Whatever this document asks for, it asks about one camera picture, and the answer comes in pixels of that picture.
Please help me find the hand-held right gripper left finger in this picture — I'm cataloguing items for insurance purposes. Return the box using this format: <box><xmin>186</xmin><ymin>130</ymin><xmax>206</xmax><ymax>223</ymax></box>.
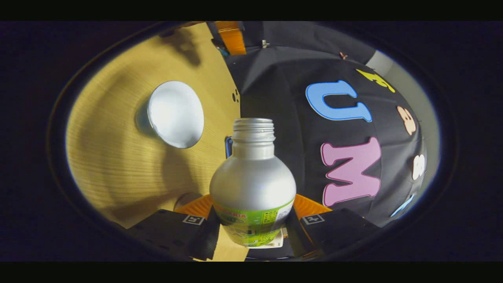
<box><xmin>126</xmin><ymin>193</ymin><xmax>220</xmax><ymax>262</ymax></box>

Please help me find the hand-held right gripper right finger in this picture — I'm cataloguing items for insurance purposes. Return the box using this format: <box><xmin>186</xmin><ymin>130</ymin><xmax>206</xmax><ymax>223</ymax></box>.
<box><xmin>285</xmin><ymin>193</ymin><xmax>382</xmax><ymax>260</ymax></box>

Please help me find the teal teacup lid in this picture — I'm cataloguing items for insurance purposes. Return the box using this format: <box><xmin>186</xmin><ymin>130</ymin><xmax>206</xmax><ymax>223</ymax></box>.
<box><xmin>212</xmin><ymin>37</ymin><xmax>231</xmax><ymax>59</ymax></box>

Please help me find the silver green water bottle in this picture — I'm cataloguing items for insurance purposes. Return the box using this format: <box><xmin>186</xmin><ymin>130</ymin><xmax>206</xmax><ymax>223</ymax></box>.
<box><xmin>209</xmin><ymin>118</ymin><xmax>297</xmax><ymax>249</ymax></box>

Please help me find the white teal teacup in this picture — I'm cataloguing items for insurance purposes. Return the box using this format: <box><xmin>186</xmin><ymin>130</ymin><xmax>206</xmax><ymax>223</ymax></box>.
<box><xmin>136</xmin><ymin>81</ymin><xmax>205</xmax><ymax>149</ymax></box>

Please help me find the black backdrop cloth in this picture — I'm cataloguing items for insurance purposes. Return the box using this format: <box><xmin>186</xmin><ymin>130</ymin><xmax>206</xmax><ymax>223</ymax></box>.
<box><xmin>208</xmin><ymin>22</ymin><xmax>429</xmax><ymax>228</ymax></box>

